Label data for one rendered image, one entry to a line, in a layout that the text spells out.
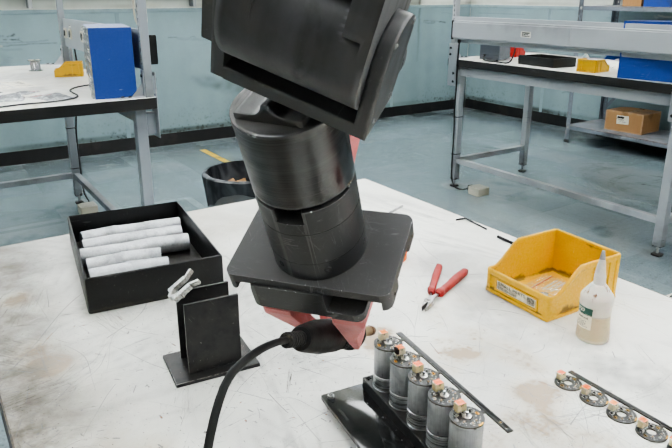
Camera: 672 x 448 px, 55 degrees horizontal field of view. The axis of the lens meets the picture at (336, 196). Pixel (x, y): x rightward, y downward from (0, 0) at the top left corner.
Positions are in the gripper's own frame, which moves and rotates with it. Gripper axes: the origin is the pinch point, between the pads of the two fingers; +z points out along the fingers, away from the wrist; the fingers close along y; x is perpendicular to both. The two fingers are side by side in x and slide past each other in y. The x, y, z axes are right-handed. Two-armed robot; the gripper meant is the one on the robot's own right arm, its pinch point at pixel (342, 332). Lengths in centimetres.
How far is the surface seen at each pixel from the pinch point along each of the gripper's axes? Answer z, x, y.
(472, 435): 6.6, 2.2, -9.3
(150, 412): 11.9, 3.7, 18.4
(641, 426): 17.0, -6.8, -21.9
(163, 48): 178, -327, 264
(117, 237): 22, -23, 43
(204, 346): 12.3, -3.8, 16.9
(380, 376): 11.8, -3.9, -0.5
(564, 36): 122, -254, -12
